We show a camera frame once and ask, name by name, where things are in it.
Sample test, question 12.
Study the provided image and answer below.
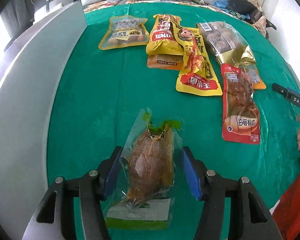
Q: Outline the orange chicken wing pack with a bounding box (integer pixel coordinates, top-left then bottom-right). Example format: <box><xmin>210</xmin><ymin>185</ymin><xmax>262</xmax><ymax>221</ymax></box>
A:
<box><xmin>245</xmin><ymin>64</ymin><xmax>266</xmax><ymax>90</ymax></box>

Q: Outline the red spicy fish snack pack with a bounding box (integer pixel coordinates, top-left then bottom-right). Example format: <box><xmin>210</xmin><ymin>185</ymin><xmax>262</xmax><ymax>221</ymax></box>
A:
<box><xmin>221</xmin><ymin>63</ymin><xmax>261</xmax><ymax>145</ymax></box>

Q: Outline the gold walnut snack bag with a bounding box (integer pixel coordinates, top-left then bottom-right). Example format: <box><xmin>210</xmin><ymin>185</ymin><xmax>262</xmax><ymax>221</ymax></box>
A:
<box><xmin>196</xmin><ymin>21</ymin><xmax>256</xmax><ymax>67</ymax></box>

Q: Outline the clear green chicken leg pack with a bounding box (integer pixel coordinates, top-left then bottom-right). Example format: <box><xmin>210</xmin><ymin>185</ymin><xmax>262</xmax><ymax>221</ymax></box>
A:
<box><xmin>105</xmin><ymin>108</ymin><xmax>184</xmax><ymax>230</ymax></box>

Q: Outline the yellow chicken feet snack bag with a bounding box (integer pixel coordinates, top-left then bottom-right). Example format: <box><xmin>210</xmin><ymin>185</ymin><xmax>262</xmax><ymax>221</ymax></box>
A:
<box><xmin>173</xmin><ymin>23</ymin><xmax>223</xmax><ymax>96</ymax></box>

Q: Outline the yellow egg snack pouch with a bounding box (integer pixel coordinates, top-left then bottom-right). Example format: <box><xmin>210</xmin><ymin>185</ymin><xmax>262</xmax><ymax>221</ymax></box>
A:
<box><xmin>98</xmin><ymin>15</ymin><xmax>149</xmax><ymax>50</ymax></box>

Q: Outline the orange tofu snack pack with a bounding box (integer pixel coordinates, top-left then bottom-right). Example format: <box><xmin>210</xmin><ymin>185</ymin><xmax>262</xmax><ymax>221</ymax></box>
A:
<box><xmin>147</xmin><ymin>54</ymin><xmax>183</xmax><ymax>70</ymax></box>

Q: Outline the red fluffy sleeve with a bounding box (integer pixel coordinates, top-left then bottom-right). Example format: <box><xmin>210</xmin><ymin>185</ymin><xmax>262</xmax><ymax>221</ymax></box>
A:
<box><xmin>270</xmin><ymin>174</ymin><xmax>300</xmax><ymax>239</ymax></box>

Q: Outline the white cardboard box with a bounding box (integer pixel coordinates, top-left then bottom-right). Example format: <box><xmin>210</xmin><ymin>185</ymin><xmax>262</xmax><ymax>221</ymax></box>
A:
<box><xmin>0</xmin><ymin>1</ymin><xmax>87</xmax><ymax>239</ymax></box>

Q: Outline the black bag on sofa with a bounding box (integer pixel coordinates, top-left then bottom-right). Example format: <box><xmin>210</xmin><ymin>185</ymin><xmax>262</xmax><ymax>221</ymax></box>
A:
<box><xmin>226</xmin><ymin>0</ymin><xmax>277</xmax><ymax>31</ymax></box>

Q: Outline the green tablecloth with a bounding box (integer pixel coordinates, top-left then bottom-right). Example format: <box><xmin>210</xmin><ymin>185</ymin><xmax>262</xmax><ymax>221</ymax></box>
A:
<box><xmin>47</xmin><ymin>3</ymin><xmax>300</xmax><ymax>207</ymax></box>

